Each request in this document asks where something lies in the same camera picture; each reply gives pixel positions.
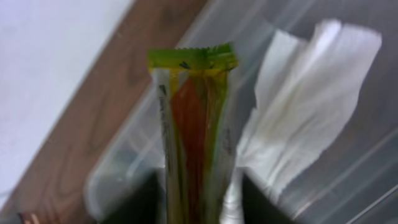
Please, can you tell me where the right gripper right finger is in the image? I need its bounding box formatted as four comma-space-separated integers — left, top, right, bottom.
242, 174, 296, 224

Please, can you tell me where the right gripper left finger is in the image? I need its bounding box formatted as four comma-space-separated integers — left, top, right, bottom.
99, 169, 167, 224

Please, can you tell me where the green orange snack wrapper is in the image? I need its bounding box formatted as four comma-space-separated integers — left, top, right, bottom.
148, 44, 239, 223

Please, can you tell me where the clear plastic waste bin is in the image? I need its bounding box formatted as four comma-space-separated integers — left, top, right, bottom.
85, 1, 397, 223

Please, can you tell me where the white crumpled napkin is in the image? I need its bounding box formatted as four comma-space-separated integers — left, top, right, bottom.
238, 19, 382, 201

